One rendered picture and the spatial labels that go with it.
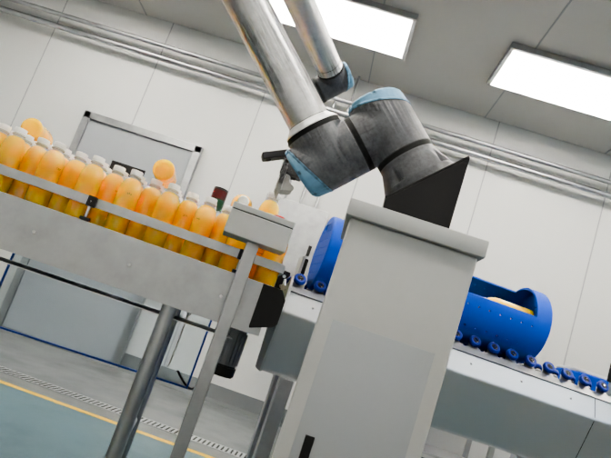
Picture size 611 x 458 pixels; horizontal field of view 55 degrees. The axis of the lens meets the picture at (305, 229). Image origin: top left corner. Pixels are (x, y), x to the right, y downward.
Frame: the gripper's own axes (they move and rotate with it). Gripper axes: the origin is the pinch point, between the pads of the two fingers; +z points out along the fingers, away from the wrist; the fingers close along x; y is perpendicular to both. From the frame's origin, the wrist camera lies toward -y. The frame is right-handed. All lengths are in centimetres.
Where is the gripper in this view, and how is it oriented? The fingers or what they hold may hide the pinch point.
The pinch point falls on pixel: (274, 194)
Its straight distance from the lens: 206.2
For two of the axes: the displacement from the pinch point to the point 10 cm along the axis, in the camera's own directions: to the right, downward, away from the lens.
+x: -1.7, 1.3, 9.8
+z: -3.2, 9.3, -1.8
